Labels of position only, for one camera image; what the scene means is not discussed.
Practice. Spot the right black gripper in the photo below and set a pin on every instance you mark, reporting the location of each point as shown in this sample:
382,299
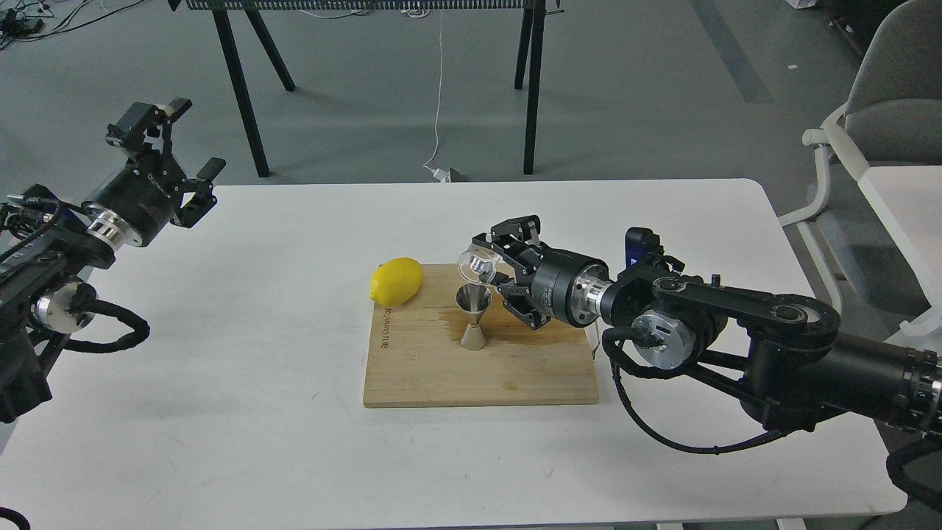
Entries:
555,283

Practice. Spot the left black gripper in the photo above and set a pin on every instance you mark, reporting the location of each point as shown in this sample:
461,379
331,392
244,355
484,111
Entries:
151,190

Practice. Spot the small clear glass cup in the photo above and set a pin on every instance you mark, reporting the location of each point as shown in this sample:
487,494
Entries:
477,265

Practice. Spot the steel double jigger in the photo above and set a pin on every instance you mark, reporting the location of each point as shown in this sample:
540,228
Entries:
473,300

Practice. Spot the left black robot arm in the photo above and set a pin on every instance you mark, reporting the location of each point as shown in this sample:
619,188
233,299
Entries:
46,307

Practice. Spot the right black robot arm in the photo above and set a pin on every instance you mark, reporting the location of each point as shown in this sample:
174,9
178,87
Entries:
783,356

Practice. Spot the yellow lemon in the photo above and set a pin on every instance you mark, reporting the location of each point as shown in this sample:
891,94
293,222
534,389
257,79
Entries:
396,282

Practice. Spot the bamboo cutting board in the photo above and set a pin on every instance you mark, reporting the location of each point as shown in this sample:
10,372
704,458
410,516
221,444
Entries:
415,358

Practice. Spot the grey office chair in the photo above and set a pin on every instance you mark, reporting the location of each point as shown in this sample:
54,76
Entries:
891,118

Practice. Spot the black metal table frame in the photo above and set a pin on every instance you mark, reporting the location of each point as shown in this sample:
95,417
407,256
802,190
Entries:
319,49

